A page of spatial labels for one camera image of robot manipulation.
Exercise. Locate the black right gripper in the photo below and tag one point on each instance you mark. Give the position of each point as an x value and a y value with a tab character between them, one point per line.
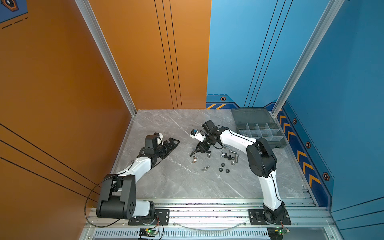
202	149

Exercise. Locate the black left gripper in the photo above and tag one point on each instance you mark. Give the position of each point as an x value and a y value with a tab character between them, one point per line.
172	146

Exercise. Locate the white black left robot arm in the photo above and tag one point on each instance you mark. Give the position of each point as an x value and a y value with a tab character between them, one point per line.
118	199

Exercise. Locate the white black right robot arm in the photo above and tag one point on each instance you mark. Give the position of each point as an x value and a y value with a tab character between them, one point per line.
262	162

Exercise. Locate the grey compartment organizer box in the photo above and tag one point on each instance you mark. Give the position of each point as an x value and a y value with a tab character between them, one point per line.
258	123

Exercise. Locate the left green circuit board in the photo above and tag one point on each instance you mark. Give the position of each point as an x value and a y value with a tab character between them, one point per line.
148	233

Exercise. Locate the green circuit board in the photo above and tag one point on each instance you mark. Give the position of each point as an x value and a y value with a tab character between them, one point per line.
278	234
148	233

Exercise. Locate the right green circuit board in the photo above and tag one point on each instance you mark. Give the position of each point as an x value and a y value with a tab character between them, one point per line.
278	234

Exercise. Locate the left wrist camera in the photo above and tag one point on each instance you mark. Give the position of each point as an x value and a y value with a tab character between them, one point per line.
159	137

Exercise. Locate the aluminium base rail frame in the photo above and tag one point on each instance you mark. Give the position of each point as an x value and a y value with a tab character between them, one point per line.
218	219

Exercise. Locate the aluminium left corner post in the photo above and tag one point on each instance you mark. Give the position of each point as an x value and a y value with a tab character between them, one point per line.
93	25

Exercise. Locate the aluminium corner post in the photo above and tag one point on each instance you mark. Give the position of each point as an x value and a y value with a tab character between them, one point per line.
93	25
318	34

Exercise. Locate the aluminium right corner post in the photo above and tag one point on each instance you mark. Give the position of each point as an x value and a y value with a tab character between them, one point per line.
318	34

